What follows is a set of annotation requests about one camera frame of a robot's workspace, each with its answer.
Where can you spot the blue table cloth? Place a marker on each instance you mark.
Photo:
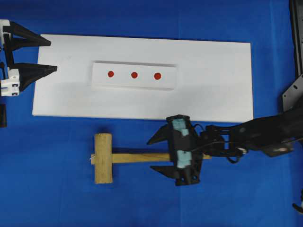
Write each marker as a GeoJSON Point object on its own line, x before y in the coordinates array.
{"type": "Point", "coordinates": [46, 179]}

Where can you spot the wooden mallet hammer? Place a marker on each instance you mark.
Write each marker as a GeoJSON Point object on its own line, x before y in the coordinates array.
{"type": "Point", "coordinates": [103, 158]}

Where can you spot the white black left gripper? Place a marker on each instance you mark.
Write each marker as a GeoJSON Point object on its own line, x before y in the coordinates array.
{"type": "Point", "coordinates": [13, 36]}

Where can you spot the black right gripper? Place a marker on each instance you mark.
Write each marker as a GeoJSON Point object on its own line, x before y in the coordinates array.
{"type": "Point", "coordinates": [189, 175]}

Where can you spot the large white foam board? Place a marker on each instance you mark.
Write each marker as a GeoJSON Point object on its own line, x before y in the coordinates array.
{"type": "Point", "coordinates": [214, 79]}

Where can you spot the small white raised block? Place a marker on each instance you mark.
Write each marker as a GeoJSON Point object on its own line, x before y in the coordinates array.
{"type": "Point", "coordinates": [130, 75]}

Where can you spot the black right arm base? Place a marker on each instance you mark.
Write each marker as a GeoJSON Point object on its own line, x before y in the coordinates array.
{"type": "Point", "coordinates": [293, 96]}

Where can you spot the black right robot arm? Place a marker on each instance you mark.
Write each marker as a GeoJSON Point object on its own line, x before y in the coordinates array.
{"type": "Point", "coordinates": [272, 135]}

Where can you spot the black cylinder left edge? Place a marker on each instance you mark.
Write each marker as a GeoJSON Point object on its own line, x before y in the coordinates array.
{"type": "Point", "coordinates": [3, 116]}

